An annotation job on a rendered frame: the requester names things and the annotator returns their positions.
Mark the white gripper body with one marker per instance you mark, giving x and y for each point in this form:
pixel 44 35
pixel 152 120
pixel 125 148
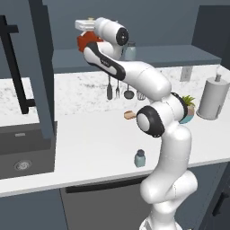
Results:
pixel 84 25

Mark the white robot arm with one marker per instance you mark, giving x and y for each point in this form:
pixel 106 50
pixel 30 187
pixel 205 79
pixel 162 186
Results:
pixel 172 143

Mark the grey-blue shaker jar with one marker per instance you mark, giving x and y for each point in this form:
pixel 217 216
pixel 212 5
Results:
pixel 130 51

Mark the dark blue cabinet door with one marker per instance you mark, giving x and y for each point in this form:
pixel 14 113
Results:
pixel 42 75
pixel 30 211

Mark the dark blue cabinet shelf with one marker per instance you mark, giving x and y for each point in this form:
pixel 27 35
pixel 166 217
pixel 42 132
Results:
pixel 179 55

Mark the small grey-blue shaker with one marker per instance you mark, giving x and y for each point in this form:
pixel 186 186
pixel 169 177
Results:
pixel 139 158

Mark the dark blue lower cabinet door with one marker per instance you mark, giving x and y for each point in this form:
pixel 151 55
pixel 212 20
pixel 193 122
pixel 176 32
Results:
pixel 30 211

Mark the dark blue lower cabinet run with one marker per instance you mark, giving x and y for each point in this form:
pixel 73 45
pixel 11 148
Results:
pixel 206 191

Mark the hanging black spatula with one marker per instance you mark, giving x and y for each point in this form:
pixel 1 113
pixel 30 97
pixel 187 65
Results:
pixel 109 89

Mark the hanging metal fork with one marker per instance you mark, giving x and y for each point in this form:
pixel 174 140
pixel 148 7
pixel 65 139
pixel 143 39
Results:
pixel 117 90

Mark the hanging black ladle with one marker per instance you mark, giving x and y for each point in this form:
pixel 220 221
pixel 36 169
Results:
pixel 128 93

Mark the black sink tap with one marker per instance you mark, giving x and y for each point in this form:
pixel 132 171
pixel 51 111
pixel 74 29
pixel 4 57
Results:
pixel 13 66

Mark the green plant in pot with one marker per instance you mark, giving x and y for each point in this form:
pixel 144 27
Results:
pixel 190 105

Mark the dark grey sink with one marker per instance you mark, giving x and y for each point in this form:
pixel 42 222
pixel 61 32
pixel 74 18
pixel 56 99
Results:
pixel 24 152

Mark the grey paper towel roll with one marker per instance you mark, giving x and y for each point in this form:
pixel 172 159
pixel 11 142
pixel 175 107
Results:
pixel 213 97

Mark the grey dishwasher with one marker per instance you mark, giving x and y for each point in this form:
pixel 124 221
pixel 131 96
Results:
pixel 101 206

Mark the white wall outlet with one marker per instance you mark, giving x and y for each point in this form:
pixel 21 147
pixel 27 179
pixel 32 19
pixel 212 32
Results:
pixel 186 73

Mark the dark blue wall cabinet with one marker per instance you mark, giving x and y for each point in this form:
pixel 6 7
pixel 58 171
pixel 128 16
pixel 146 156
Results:
pixel 212 30

